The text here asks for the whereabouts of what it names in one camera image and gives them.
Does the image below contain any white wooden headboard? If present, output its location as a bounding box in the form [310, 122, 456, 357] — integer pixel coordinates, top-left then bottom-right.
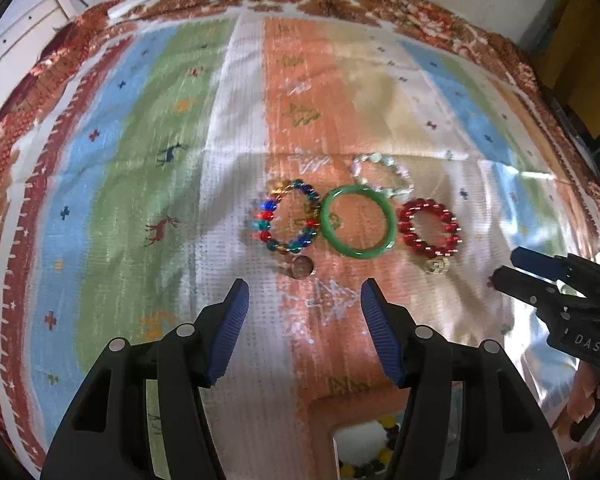
[0, 0, 76, 91]

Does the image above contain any multicolour glass bead bracelet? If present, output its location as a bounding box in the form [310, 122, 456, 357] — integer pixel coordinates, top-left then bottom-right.
[252, 180, 321, 279]

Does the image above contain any red bead bracelet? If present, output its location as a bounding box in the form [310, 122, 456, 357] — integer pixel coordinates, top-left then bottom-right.
[399, 199, 462, 276]

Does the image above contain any green jade bangle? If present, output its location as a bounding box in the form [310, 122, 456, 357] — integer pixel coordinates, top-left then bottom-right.
[320, 186, 396, 260]

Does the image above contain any copper metal tin box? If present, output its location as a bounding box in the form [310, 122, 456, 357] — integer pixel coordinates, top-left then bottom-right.
[307, 385, 463, 480]

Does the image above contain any striped patterned mat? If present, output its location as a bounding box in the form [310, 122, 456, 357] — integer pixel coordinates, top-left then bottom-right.
[0, 15, 600, 480]

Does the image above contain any person's right hand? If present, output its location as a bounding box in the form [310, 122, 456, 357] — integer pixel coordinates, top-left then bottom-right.
[567, 360, 600, 443]

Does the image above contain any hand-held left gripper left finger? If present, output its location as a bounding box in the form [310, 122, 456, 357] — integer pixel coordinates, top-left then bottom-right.
[40, 278, 251, 480]

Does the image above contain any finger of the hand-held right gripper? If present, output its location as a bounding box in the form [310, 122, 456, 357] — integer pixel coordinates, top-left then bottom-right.
[511, 247, 581, 286]
[490, 266, 566, 318]

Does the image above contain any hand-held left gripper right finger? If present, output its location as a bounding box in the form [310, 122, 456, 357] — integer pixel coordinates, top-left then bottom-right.
[360, 277, 571, 480]

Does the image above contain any white charger block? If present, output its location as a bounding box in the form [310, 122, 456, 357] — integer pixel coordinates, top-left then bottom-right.
[109, 0, 148, 18]

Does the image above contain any brown hanging garment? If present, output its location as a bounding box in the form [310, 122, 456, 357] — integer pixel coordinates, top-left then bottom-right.
[535, 0, 600, 141]

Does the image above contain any pale white bead bracelet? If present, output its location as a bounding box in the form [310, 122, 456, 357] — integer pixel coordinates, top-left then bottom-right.
[352, 152, 413, 201]

